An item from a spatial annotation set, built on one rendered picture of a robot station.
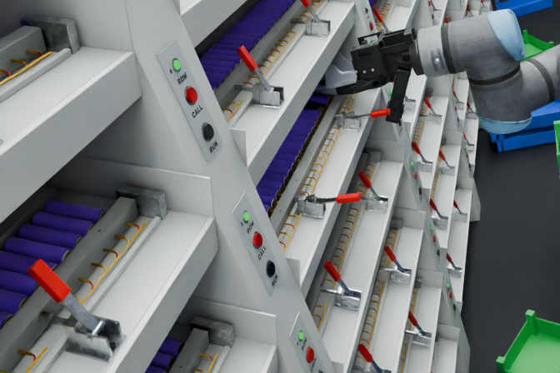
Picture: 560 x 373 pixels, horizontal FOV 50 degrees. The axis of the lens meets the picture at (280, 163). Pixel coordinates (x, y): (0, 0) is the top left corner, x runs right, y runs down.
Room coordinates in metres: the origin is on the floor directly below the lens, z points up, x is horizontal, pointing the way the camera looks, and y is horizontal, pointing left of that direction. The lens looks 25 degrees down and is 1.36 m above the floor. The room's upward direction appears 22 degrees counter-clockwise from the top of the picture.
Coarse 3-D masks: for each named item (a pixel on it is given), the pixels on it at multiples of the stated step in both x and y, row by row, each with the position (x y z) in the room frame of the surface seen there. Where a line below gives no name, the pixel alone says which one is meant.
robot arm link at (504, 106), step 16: (528, 64) 0.96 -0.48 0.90; (480, 80) 0.94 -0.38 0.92; (496, 80) 0.92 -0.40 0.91; (512, 80) 0.92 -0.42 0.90; (528, 80) 0.94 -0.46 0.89; (544, 80) 0.93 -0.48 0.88; (480, 96) 0.95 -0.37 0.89; (496, 96) 0.93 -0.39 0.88; (512, 96) 0.92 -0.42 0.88; (528, 96) 0.92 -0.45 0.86; (544, 96) 0.93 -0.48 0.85; (480, 112) 0.96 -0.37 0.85; (496, 112) 0.93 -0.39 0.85; (512, 112) 0.92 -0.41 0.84; (528, 112) 0.94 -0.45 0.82; (496, 128) 0.94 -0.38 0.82; (512, 128) 0.93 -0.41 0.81
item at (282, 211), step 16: (336, 96) 1.09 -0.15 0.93; (336, 112) 1.04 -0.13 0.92; (320, 128) 0.98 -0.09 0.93; (336, 128) 1.00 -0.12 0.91; (320, 144) 0.93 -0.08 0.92; (304, 160) 0.89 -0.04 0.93; (304, 176) 0.85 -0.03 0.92; (288, 192) 0.80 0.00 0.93; (304, 192) 0.82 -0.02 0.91; (288, 208) 0.77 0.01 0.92; (272, 224) 0.73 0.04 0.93; (288, 224) 0.75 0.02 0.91; (288, 240) 0.72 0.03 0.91
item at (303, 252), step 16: (352, 96) 1.14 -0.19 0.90; (368, 96) 1.13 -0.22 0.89; (368, 112) 1.06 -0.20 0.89; (368, 128) 1.06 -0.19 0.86; (336, 144) 0.96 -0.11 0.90; (352, 144) 0.96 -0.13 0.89; (336, 160) 0.91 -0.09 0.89; (352, 160) 0.92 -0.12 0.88; (320, 176) 0.87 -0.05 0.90; (336, 176) 0.87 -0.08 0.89; (320, 192) 0.83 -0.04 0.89; (336, 192) 0.82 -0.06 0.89; (272, 208) 0.80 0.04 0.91; (336, 208) 0.81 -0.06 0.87; (304, 224) 0.76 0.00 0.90; (320, 224) 0.75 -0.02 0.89; (304, 240) 0.72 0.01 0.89; (320, 240) 0.73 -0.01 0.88; (288, 256) 0.63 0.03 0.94; (304, 256) 0.69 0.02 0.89; (320, 256) 0.73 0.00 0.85; (304, 272) 0.66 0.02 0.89; (304, 288) 0.65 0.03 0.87
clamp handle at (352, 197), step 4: (316, 196) 0.77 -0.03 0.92; (340, 196) 0.76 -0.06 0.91; (344, 196) 0.75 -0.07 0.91; (348, 196) 0.75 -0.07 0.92; (352, 196) 0.75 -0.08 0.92; (356, 196) 0.74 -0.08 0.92; (360, 196) 0.75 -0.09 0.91; (316, 200) 0.78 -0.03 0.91; (320, 200) 0.78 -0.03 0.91; (324, 200) 0.77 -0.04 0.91; (328, 200) 0.77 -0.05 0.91; (332, 200) 0.76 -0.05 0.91; (336, 200) 0.76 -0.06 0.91; (340, 200) 0.75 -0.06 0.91; (344, 200) 0.75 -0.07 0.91; (348, 200) 0.75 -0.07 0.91; (352, 200) 0.74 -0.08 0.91; (356, 200) 0.74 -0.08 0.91; (320, 204) 0.77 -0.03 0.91
